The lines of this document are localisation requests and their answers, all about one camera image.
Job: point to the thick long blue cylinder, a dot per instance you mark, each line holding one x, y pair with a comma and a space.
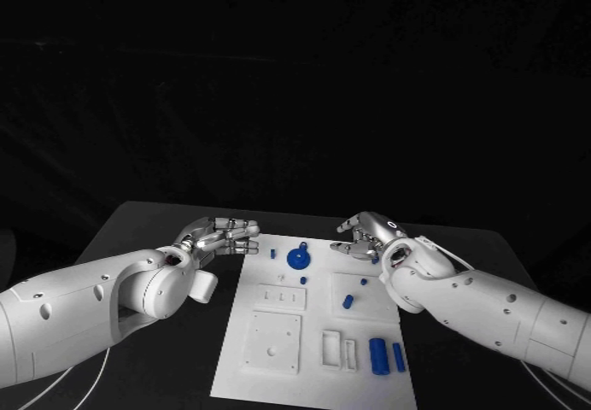
378, 356

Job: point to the blue gear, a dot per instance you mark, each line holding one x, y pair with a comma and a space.
299, 256

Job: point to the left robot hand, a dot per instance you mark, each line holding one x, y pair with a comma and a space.
216, 235

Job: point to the white task board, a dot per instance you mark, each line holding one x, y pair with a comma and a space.
313, 320

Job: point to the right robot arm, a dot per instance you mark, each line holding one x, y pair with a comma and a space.
484, 304

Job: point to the thin long blue cylinder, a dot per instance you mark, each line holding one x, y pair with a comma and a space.
398, 357

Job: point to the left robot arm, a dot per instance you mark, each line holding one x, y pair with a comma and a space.
82, 307

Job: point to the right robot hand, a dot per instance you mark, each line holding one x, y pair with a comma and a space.
369, 233

